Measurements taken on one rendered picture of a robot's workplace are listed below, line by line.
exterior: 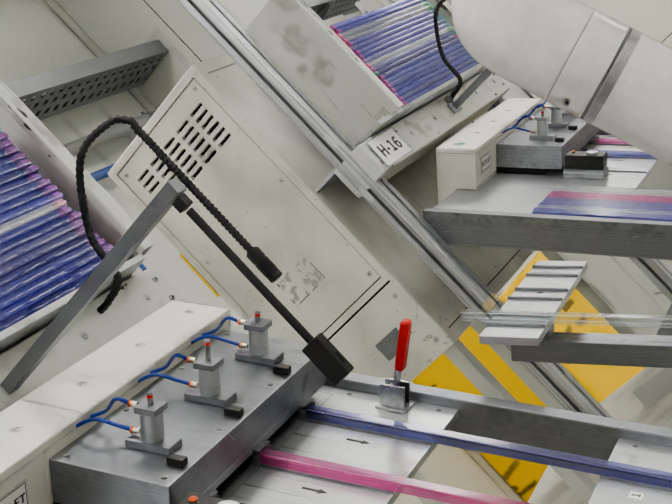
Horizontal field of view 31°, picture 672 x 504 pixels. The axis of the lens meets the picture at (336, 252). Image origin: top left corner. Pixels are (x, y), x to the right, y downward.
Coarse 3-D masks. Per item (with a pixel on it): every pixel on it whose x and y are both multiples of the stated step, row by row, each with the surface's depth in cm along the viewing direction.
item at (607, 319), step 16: (464, 320) 146; (480, 320) 146; (496, 320) 145; (512, 320) 144; (528, 320) 143; (544, 320) 143; (560, 320) 142; (576, 320) 141; (592, 320) 141; (608, 320) 140; (624, 320) 139; (640, 320) 138; (656, 320) 138
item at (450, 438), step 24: (312, 408) 134; (384, 432) 130; (408, 432) 129; (432, 432) 128; (456, 432) 128; (504, 456) 125; (528, 456) 124; (552, 456) 123; (576, 456) 123; (648, 480) 119
